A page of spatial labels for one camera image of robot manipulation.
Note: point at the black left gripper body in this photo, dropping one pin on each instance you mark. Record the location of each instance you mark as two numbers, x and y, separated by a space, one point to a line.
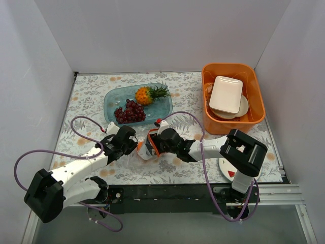
130 141

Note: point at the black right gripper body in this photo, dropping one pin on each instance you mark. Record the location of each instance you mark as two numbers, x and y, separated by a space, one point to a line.
157 142

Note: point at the fake orange fruit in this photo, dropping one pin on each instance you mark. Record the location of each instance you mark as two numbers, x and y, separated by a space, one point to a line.
140 144

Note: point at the clear zip top bag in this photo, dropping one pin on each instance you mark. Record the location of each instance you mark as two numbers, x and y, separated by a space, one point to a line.
147 154

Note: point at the purple fake grape bunch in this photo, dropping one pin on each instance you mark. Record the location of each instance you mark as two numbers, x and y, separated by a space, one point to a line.
124 116
134 112

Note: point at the fake pineapple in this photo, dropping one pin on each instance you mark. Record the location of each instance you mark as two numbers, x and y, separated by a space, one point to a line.
147 95

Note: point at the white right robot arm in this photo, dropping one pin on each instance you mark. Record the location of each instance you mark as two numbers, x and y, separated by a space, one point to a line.
243 152

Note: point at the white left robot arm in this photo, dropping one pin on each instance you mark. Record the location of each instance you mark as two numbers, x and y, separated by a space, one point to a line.
50 192

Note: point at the teal transparent plastic tray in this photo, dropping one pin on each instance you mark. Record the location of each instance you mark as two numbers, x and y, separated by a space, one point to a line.
116 99

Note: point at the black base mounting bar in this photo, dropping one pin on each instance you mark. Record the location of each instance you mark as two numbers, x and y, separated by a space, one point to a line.
135 199

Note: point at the watermelon pattern round plate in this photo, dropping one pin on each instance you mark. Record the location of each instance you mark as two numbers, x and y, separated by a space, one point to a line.
227 169

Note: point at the white rectangular plate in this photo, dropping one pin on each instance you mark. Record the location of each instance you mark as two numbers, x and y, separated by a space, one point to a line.
226 94

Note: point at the cream round plate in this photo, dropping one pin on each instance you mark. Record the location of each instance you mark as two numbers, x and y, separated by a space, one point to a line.
243 109

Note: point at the orange plastic basket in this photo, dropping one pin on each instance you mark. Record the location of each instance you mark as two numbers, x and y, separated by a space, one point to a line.
256 113

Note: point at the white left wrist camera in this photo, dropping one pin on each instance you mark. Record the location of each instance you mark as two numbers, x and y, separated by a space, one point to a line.
112 129

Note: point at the aluminium frame rail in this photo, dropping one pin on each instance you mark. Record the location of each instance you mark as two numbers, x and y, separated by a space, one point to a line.
283 217

